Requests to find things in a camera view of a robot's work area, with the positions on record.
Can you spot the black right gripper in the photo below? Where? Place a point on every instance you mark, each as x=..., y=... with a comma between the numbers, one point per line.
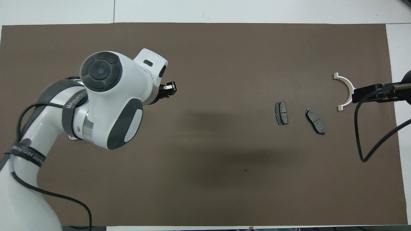
x=396, y=92

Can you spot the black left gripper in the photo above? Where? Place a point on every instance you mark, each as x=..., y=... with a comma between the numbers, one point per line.
x=159, y=94

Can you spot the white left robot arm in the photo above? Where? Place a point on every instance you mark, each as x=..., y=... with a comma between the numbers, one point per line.
x=106, y=96

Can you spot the silver metal tray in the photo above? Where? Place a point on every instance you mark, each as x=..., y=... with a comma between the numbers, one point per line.
x=72, y=138

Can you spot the curved grey brake pad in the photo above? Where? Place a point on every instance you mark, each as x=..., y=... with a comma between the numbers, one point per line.
x=315, y=121

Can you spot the brown table mat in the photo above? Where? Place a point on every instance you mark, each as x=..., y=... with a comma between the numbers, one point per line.
x=224, y=64

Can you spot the rectangular grey brake pad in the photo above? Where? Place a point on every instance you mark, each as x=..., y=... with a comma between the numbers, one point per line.
x=281, y=113

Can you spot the white semicircular plastic bracket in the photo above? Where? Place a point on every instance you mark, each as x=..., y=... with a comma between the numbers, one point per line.
x=348, y=82

